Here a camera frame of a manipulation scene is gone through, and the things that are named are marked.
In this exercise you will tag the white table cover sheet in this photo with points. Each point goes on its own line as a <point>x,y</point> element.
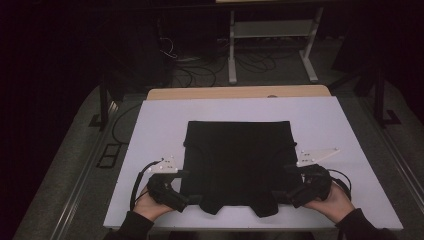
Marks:
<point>233,110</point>

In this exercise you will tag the black floor outlet frame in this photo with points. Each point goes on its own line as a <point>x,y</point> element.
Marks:
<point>108,156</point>

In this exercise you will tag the person's right hand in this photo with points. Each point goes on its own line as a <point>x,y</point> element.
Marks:
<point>333,206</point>

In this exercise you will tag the person's left hand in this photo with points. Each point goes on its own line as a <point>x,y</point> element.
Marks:
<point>150,208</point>

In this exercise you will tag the metal floor rail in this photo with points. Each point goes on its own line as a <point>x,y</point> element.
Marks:
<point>396,156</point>
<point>80,186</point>

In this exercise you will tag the black metal stand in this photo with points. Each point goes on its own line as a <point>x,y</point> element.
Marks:
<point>380,100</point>
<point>104,96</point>

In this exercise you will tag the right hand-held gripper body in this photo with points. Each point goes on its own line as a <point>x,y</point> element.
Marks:
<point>313,185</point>

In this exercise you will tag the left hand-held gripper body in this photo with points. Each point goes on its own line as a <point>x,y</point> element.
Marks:
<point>165,191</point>

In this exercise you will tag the black tank top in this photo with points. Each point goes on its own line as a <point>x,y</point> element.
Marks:
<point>240,160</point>

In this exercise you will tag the white metal desk frame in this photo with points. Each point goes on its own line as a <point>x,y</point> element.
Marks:
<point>273,29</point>

